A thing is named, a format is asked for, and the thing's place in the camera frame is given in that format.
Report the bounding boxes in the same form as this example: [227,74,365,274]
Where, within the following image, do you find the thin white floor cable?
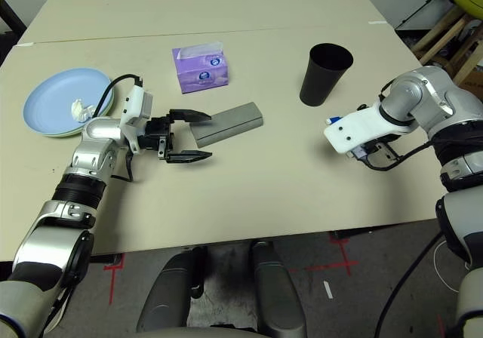
[432,238,460,294]

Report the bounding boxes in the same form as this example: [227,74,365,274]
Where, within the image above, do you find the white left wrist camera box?
[120,84,155,154]

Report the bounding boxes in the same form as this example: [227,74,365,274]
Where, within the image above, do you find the black left wrist camera cable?
[92,74,145,183]

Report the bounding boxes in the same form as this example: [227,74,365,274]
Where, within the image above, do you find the black table foot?
[334,226,374,240]
[90,253,125,266]

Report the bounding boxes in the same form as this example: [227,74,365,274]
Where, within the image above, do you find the wooden stool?
[413,5,483,86]

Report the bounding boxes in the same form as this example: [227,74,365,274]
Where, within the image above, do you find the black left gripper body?
[137,114,176,161]

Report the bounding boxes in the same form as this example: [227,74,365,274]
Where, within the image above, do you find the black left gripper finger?
[168,108,213,125]
[164,149,214,165]

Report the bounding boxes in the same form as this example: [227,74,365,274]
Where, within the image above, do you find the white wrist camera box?
[120,84,155,154]
[323,102,420,154]

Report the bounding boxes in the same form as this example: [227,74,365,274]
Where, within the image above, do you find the black framed side table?
[0,0,27,45]

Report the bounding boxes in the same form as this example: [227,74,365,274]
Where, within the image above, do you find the grey robot torso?
[135,324,265,338]

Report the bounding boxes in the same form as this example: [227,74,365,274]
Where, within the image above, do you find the grey robot leg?
[135,245,208,333]
[251,241,307,337]

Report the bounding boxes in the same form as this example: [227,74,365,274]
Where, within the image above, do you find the grey robot left leg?
[135,245,208,333]

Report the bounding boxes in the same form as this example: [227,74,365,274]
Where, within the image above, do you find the purple tissue pack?
[171,42,231,96]

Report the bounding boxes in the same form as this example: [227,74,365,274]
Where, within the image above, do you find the red floor tape line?
[103,253,125,305]

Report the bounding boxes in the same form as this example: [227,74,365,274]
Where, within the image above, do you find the black foam floor mats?
[0,31,15,67]

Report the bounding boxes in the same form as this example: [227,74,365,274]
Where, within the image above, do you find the white tissue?
[70,98,98,123]

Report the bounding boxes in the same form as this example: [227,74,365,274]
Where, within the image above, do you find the red floor tape cross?
[305,235,359,277]

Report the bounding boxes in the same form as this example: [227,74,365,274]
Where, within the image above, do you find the brown cardboard box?
[458,72,483,94]

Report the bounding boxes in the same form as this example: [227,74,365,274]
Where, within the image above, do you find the grey robot right leg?
[251,241,307,337]

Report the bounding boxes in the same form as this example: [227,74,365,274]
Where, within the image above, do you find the black slanted rod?
[395,0,457,29]

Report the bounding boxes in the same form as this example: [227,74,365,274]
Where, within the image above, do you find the blue plastic plate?
[23,68,112,137]

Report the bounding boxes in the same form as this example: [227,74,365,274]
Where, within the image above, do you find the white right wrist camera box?
[323,102,420,154]

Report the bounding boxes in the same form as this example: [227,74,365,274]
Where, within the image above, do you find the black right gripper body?
[349,140,402,163]

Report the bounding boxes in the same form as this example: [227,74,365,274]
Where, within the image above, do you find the grey glasses case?
[189,102,264,149]

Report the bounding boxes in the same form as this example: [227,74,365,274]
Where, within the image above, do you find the black plastic cup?
[299,42,355,108]

